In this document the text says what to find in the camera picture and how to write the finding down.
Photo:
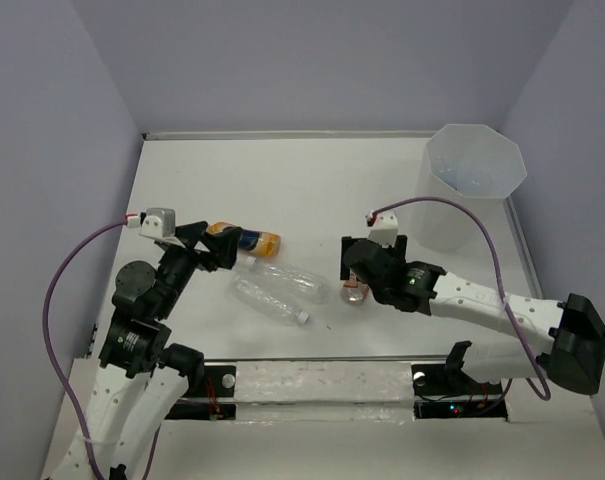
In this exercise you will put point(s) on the red cap small bottle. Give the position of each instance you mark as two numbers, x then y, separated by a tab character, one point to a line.
353	291

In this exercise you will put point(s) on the clear bottle white cap upper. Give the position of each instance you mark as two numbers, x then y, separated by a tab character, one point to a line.
304	284

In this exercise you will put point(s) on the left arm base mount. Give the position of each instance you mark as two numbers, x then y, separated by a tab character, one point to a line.
212	399

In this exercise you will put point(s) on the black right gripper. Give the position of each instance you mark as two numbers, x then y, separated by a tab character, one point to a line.
399	249

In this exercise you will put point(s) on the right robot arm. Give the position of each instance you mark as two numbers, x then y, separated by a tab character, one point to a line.
563	340

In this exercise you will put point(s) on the clear bottle white cap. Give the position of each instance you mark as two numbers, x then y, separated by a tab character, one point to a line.
304	284
277	306

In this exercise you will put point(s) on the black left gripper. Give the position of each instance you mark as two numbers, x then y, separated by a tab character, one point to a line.
224	245

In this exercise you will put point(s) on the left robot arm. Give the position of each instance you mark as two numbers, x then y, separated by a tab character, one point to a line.
140	374

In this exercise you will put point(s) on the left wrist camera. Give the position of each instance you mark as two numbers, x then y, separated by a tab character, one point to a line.
158	223

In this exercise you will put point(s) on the orange juice bottle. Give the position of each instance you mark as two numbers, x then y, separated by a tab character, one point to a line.
259	243

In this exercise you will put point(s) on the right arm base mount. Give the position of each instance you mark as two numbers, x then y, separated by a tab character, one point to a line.
442	391

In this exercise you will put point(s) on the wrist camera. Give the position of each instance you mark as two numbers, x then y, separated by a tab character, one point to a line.
383	228
158	223

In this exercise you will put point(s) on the white translucent bin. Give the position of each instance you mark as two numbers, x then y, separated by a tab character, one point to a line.
441	227

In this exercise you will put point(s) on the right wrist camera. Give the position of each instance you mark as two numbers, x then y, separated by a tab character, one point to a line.
383	228

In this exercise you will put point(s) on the clear bottle white cap lower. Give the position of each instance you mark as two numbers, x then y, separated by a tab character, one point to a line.
277	306

